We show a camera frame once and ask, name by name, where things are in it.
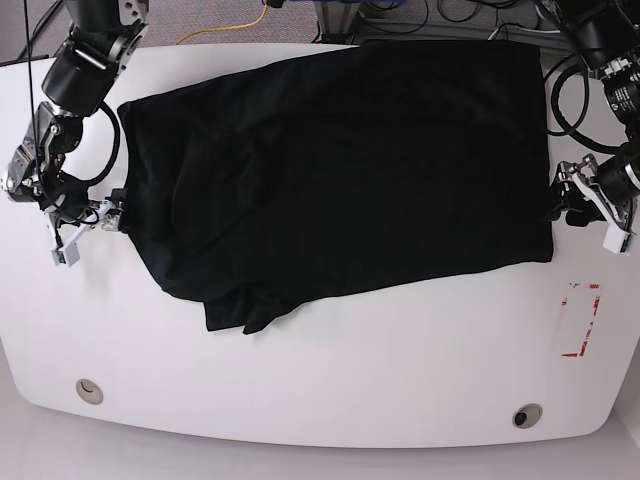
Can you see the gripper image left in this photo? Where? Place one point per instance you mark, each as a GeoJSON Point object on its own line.
{"type": "Point", "coordinates": [83, 213]}

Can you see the table grommet hole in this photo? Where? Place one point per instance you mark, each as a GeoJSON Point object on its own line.
{"type": "Point", "coordinates": [527, 416]}
{"type": "Point", "coordinates": [89, 392]}

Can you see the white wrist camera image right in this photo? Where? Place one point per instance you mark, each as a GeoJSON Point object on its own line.
{"type": "Point", "coordinates": [616, 240]}

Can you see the black robot arm image left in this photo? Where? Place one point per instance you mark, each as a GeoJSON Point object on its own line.
{"type": "Point", "coordinates": [102, 39]}

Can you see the aluminium frame stand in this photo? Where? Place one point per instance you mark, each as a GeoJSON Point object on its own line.
{"type": "Point", "coordinates": [335, 20]}

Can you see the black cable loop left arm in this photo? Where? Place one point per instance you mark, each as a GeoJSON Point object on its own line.
{"type": "Point", "coordinates": [568, 85]}

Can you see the left table grommet hole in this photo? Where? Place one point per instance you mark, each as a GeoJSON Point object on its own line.
{"type": "Point", "coordinates": [89, 392]}

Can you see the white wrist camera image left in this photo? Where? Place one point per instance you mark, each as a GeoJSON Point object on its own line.
{"type": "Point", "coordinates": [67, 255]}

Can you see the black t-shirt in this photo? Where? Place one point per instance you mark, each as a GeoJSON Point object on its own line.
{"type": "Point", "coordinates": [340, 173]}

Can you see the right table grommet hole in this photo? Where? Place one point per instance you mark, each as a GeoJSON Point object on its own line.
{"type": "Point", "coordinates": [527, 416]}

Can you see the red tape rectangle marking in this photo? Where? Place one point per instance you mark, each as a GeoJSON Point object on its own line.
{"type": "Point", "coordinates": [577, 316]}

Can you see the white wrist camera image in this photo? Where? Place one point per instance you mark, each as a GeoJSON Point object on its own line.
{"type": "Point", "coordinates": [616, 240]}
{"type": "Point", "coordinates": [67, 255]}

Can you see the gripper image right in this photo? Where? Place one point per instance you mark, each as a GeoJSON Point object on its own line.
{"type": "Point", "coordinates": [585, 192]}

